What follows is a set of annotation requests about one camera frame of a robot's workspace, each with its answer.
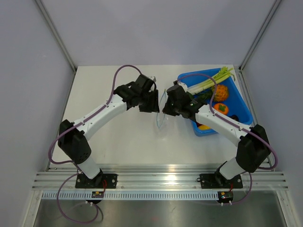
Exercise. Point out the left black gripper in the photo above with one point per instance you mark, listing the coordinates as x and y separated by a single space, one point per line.
154 105

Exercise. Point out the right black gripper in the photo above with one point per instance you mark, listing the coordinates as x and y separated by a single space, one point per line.
168 111

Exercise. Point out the clear zip top bag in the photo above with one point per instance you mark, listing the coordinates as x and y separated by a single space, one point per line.
162 120

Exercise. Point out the blue plastic tray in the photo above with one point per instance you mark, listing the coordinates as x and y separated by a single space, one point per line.
235 101

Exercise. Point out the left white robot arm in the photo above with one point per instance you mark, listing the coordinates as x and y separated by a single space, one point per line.
75 136

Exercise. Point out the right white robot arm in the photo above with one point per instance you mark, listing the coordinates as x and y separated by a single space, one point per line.
251 142

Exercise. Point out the yellow mango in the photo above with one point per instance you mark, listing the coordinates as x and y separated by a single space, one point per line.
203 127

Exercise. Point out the orange persimmon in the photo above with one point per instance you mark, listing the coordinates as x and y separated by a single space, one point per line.
222 108

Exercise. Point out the orange toy pineapple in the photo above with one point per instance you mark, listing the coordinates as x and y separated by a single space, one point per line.
221 94

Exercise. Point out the green celery stalk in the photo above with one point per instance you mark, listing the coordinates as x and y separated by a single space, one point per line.
223 74

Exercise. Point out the dark purple fruit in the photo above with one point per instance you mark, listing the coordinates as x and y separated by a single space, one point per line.
234 117

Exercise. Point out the right circuit board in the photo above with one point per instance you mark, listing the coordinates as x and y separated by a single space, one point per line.
225 197

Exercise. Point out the circuit board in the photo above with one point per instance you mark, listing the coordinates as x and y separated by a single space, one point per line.
97 194
225 197

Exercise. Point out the left circuit board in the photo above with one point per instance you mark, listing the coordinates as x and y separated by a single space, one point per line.
97 194

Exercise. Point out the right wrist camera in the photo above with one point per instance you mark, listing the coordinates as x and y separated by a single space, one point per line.
181 84

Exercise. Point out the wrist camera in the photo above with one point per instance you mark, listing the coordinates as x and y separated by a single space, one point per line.
153 78
181 84

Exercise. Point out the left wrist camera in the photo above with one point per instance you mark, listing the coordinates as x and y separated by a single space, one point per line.
153 78

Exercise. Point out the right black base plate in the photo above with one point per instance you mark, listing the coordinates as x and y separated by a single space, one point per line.
215 181

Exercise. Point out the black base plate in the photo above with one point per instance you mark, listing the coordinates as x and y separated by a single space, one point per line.
215 181
107 181

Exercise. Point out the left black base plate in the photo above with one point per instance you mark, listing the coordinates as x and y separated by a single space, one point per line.
107 181

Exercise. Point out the aluminium mounting rail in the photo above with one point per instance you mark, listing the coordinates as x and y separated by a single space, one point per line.
159 177

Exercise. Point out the right aluminium frame post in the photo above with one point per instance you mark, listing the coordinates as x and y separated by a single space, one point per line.
263 28

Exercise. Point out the aluminium frame post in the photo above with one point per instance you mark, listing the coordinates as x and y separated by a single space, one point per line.
263 28
51 26

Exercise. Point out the white slotted cable duct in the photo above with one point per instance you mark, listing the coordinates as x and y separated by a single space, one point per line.
135 196

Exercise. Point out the left aluminium frame post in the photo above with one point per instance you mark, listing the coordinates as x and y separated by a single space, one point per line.
51 26

